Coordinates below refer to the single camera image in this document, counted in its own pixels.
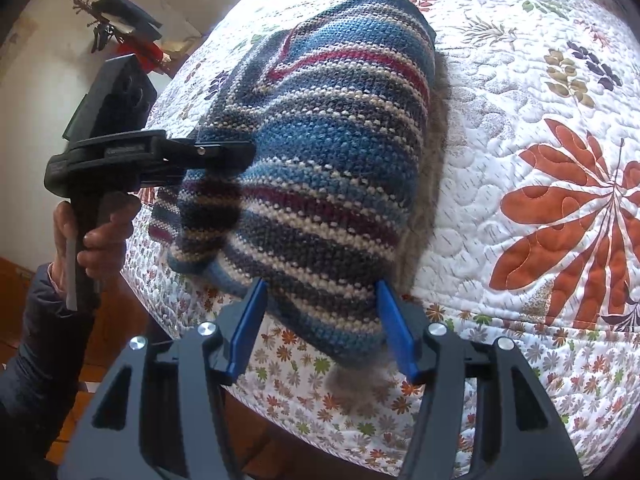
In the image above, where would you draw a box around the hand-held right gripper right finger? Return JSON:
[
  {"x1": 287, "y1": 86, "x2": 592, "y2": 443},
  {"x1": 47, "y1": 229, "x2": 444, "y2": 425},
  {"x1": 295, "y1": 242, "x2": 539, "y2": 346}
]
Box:
[{"x1": 375, "y1": 279, "x2": 583, "y2": 480}]

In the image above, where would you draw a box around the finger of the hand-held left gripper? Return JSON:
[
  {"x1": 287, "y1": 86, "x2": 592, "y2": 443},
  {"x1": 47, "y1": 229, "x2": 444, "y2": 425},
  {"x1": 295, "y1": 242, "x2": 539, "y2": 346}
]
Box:
[{"x1": 162, "y1": 137, "x2": 257, "y2": 173}]

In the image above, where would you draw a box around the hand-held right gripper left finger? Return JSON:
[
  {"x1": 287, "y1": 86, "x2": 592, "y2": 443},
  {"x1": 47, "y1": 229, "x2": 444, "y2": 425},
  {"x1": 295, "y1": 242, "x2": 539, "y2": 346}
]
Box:
[{"x1": 57, "y1": 277, "x2": 271, "y2": 480}]

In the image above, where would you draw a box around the striped knitted sweater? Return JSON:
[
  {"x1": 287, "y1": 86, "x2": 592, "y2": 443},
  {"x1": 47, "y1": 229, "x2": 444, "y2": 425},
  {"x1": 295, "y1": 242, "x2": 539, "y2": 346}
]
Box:
[{"x1": 148, "y1": 0, "x2": 440, "y2": 368}]

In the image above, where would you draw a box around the person's left hand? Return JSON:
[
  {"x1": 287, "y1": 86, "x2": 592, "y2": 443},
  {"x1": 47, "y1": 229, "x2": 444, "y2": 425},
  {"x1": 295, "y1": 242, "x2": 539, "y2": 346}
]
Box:
[{"x1": 50, "y1": 194, "x2": 142, "y2": 297}]

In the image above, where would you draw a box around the black bag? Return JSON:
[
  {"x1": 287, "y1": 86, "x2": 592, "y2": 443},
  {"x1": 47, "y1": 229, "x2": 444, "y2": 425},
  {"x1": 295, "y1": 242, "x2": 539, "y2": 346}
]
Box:
[{"x1": 94, "y1": 0, "x2": 164, "y2": 42}]

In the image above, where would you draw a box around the wooden coat rack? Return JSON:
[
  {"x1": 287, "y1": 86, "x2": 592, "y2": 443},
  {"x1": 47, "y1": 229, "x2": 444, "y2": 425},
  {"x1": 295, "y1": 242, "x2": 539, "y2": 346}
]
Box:
[{"x1": 69, "y1": 0, "x2": 173, "y2": 78}]

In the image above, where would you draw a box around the white floral quilt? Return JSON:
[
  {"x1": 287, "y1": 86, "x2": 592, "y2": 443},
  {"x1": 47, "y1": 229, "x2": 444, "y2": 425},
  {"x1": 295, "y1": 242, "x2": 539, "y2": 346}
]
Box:
[{"x1": 120, "y1": 0, "x2": 640, "y2": 476}]

